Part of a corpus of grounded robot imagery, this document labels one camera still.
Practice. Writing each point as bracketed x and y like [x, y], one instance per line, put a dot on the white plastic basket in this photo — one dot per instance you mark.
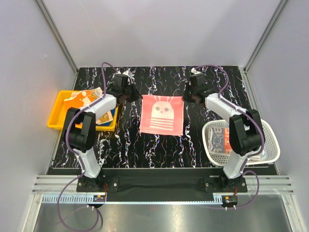
[271, 146]

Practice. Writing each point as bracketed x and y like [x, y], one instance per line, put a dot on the right controller board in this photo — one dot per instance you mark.
[230, 199]

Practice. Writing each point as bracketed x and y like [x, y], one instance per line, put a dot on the aluminium frame post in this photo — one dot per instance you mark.
[273, 20]
[52, 26]

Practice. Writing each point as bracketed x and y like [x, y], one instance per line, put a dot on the orange patterned towel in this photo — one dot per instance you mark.
[85, 97]

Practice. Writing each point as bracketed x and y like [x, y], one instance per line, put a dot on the pink white towel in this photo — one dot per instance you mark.
[162, 115]

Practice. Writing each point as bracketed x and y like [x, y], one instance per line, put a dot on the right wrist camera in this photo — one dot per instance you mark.
[194, 71]

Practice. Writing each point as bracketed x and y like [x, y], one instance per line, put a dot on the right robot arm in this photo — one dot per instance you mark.
[246, 135]

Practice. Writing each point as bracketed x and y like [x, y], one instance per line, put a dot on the multicolour rabbit letter towel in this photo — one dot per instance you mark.
[218, 141]

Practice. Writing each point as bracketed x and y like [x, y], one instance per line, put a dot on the right aluminium frame post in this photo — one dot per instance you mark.
[273, 20]

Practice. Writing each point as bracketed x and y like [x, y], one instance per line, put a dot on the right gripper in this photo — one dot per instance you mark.
[185, 96]

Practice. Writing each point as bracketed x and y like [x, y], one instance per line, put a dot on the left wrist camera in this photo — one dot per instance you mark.
[128, 73]

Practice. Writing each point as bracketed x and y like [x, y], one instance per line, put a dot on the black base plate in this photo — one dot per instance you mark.
[161, 185]

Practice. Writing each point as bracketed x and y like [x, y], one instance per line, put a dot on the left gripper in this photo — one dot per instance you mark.
[136, 95]

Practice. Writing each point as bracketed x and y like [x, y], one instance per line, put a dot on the left aluminium frame post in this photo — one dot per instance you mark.
[52, 26]

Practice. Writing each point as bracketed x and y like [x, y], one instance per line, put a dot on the yellow plastic bin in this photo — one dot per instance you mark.
[58, 114]

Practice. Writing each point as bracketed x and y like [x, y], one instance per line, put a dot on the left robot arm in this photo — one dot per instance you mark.
[79, 130]

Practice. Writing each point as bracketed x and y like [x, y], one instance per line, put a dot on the controller board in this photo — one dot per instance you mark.
[99, 198]
[230, 199]

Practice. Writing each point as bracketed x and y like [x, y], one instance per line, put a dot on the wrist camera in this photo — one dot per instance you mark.
[128, 73]
[194, 71]

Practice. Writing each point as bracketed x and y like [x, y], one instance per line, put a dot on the left controller board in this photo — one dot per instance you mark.
[99, 198]

